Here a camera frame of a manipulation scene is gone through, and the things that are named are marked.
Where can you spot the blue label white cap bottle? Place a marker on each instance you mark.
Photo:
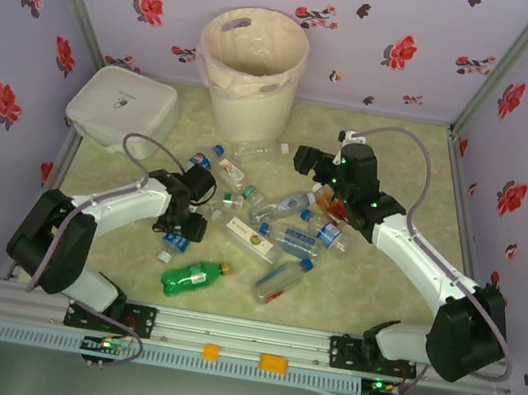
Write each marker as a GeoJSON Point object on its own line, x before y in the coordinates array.
{"type": "Point", "coordinates": [176, 243]}

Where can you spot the blue label cola bottle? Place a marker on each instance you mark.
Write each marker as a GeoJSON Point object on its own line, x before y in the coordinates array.
{"type": "Point", "coordinates": [203, 161]}

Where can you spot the bottle with colourful white label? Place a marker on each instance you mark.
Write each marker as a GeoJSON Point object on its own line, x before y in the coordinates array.
{"type": "Point", "coordinates": [230, 171]}

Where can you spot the clear bottle green band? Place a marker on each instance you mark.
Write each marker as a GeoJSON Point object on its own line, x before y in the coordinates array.
{"type": "Point", "coordinates": [230, 200]}

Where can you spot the green soda bottle orange cap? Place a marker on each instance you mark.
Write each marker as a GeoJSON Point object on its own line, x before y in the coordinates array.
{"type": "Point", "coordinates": [189, 279]}

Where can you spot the tall square clear bottle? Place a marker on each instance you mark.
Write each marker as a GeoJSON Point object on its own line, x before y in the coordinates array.
{"type": "Point", "coordinates": [247, 235]}

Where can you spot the clear bottle pale blue label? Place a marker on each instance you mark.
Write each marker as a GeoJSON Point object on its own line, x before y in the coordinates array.
{"type": "Point", "coordinates": [277, 207]}

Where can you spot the small clear bottle green cap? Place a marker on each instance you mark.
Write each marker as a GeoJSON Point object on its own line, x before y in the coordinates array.
{"type": "Point", "coordinates": [255, 198]}

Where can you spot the clear bottle blue cap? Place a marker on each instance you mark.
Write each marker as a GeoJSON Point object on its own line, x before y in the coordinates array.
{"type": "Point", "coordinates": [295, 238]}
{"type": "Point", "coordinates": [280, 281]}

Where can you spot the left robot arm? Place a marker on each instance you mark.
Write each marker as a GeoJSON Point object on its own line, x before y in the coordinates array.
{"type": "Point", "coordinates": [110, 205]}

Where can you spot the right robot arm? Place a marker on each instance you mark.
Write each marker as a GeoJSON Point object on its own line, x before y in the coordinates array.
{"type": "Point", "coordinates": [417, 253]}

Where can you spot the beige waste bin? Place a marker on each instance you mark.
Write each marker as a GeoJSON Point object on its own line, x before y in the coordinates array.
{"type": "Point", "coordinates": [252, 114]}

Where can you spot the translucent plastic bin liner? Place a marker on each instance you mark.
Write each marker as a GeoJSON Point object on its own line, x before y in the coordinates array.
{"type": "Point", "coordinates": [253, 49]}

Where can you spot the white plastic storage box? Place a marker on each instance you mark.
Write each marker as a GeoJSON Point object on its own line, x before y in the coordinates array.
{"type": "Point", "coordinates": [117, 102]}

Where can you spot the small orange clip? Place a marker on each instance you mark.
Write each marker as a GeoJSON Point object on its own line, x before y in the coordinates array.
{"type": "Point", "coordinates": [211, 352]}

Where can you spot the left circuit board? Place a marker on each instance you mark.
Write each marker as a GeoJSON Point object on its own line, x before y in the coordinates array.
{"type": "Point", "coordinates": [102, 345]}

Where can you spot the circuit board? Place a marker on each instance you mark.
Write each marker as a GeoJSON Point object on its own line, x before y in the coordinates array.
{"type": "Point", "coordinates": [379, 386]}
{"type": "Point", "coordinates": [102, 345]}

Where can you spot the right circuit board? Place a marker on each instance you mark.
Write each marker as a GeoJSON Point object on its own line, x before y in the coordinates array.
{"type": "Point", "coordinates": [379, 386]}

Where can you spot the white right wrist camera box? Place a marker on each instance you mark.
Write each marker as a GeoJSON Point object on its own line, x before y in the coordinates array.
{"type": "Point", "coordinates": [347, 136]}

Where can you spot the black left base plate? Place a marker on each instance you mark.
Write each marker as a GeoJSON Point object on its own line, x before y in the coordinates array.
{"type": "Point", "coordinates": [142, 321]}

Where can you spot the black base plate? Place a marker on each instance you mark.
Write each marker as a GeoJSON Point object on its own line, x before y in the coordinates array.
{"type": "Point", "coordinates": [344, 353]}
{"type": "Point", "coordinates": [142, 321]}

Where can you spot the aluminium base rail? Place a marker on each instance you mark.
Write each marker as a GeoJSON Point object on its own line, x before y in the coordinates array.
{"type": "Point", "coordinates": [241, 333]}

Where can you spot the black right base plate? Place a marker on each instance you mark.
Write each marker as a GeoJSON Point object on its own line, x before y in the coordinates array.
{"type": "Point", "coordinates": [344, 353]}

